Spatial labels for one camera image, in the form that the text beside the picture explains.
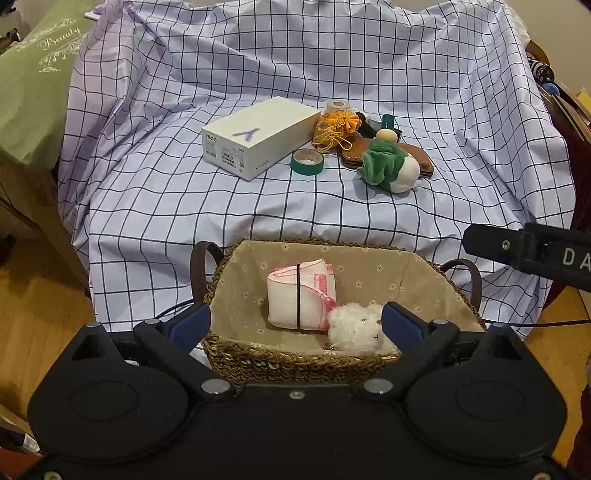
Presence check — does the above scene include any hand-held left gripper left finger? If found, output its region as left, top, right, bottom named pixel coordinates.
left=69, top=302, right=237, bottom=400

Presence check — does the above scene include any green printed cloth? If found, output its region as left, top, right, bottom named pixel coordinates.
left=0, top=0, right=105, bottom=174

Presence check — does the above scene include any white phone box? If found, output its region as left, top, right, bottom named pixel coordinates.
left=202, top=97, right=322, bottom=182

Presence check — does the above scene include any brown leather case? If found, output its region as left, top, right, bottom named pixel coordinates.
left=339, top=134, right=435, bottom=181

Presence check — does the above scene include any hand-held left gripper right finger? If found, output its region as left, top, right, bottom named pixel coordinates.
left=358, top=302, right=525, bottom=401

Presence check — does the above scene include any woven basket with fabric lining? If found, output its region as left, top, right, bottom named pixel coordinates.
left=191, top=239, right=488, bottom=386

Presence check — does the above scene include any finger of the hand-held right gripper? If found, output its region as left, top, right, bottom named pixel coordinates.
left=463, top=223, right=527, bottom=274

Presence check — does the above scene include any white fluffy plush toy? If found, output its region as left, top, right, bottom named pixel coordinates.
left=325, top=302, right=400, bottom=356

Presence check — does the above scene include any green and white radish plush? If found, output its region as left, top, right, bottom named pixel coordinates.
left=356, top=138, right=422, bottom=193

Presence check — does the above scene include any dark red velvet cloth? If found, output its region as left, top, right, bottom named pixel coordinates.
left=547, top=106, right=591, bottom=301

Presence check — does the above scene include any checked white sheet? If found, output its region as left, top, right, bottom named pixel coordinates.
left=58, top=0, right=578, bottom=365

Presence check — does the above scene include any wooden chair back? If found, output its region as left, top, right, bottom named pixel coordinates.
left=526, top=39, right=551, bottom=65

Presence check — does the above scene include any orange drawstring pouch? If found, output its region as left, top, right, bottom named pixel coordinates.
left=311, top=111, right=363, bottom=153

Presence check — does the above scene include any green tape roll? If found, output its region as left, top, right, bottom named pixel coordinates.
left=291, top=149, right=325, bottom=175

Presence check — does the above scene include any pink and white towel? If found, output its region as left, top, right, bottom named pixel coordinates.
left=267, top=259, right=338, bottom=332

